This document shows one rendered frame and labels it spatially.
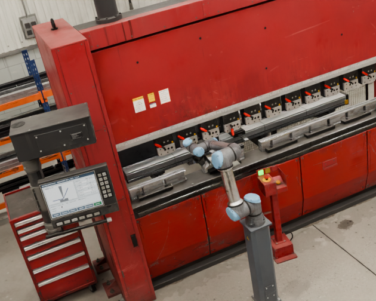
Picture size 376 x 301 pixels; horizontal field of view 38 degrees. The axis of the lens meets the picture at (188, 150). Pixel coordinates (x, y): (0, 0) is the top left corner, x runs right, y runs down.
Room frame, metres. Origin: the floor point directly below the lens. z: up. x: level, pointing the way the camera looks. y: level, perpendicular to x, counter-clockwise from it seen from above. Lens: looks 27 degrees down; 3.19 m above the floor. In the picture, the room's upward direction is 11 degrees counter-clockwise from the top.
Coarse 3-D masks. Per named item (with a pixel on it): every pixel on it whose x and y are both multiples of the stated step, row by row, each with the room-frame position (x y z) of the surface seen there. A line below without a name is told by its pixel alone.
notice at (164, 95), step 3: (162, 90) 3.93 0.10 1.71; (165, 90) 3.94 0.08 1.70; (168, 90) 3.94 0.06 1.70; (159, 93) 3.92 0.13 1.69; (162, 93) 3.93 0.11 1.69; (165, 93) 3.93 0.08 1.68; (168, 93) 3.94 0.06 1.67; (159, 96) 3.92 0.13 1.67; (162, 96) 3.93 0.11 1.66; (165, 96) 3.93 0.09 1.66; (168, 96) 3.94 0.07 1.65; (162, 99) 3.92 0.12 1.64; (165, 99) 3.93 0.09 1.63; (168, 99) 3.94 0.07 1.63; (162, 102) 3.92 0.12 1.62; (165, 102) 3.93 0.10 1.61
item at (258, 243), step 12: (264, 216) 3.37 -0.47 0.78; (252, 228) 3.25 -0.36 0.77; (264, 228) 3.26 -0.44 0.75; (252, 240) 3.25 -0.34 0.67; (264, 240) 3.26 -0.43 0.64; (252, 252) 3.26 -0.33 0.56; (264, 252) 3.25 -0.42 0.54; (252, 264) 3.29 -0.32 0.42; (264, 264) 3.25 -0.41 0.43; (252, 276) 3.32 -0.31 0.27; (264, 276) 3.24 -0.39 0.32; (252, 288) 3.35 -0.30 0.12; (264, 288) 3.24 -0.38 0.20; (276, 288) 3.29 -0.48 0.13; (264, 300) 3.23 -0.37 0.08; (276, 300) 3.27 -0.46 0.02
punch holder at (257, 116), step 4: (256, 104) 4.17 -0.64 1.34; (244, 108) 4.13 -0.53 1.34; (248, 108) 4.15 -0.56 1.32; (252, 108) 4.15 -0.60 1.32; (256, 108) 4.16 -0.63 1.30; (244, 112) 4.13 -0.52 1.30; (248, 112) 4.14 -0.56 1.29; (252, 112) 4.15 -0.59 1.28; (256, 112) 4.16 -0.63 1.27; (260, 112) 4.18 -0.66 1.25; (244, 116) 4.14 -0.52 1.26; (248, 116) 4.14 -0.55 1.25; (256, 116) 4.16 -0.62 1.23; (260, 116) 4.17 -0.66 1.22; (244, 120) 4.16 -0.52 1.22; (248, 120) 4.13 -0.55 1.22; (252, 120) 4.15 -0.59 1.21; (256, 120) 4.16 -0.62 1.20; (260, 120) 4.17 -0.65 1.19; (248, 124) 4.13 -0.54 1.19
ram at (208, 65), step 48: (288, 0) 4.29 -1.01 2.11; (336, 0) 4.43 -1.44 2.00; (144, 48) 3.91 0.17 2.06; (192, 48) 4.02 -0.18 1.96; (240, 48) 4.14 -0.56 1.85; (288, 48) 4.28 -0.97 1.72; (336, 48) 4.42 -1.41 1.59; (144, 96) 3.88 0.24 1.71; (192, 96) 4.00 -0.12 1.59; (240, 96) 4.13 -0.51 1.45
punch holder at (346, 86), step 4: (348, 72) 4.46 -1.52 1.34; (352, 72) 4.47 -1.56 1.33; (356, 72) 4.48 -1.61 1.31; (340, 76) 4.48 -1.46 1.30; (344, 76) 4.44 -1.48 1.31; (348, 76) 4.45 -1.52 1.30; (352, 76) 4.47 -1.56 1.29; (356, 76) 4.48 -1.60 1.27; (340, 80) 4.48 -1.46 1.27; (352, 80) 4.47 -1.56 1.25; (356, 80) 4.48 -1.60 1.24; (340, 84) 4.49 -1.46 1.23; (344, 84) 4.44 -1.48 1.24; (348, 84) 4.45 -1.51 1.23; (352, 84) 4.47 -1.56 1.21; (356, 84) 4.48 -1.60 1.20; (340, 88) 4.50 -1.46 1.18; (344, 88) 4.44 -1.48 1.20; (348, 88) 4.45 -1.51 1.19; (352, 88) 4.46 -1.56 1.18
